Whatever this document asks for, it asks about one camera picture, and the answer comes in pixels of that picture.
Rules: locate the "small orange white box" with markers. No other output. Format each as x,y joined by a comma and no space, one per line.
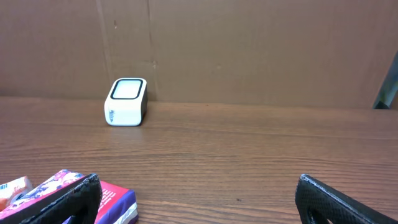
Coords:
14,190

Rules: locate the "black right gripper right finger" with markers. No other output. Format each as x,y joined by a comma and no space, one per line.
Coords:
319,203

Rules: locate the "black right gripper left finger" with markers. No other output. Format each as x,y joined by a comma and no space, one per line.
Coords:
77,202

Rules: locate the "dark metal frame post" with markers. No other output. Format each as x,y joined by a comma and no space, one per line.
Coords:
388,89

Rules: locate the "white barcode scanner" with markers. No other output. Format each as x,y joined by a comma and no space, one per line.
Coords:
126,103

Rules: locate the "red purple Carefree pad pack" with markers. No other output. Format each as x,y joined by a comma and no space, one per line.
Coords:
118,205

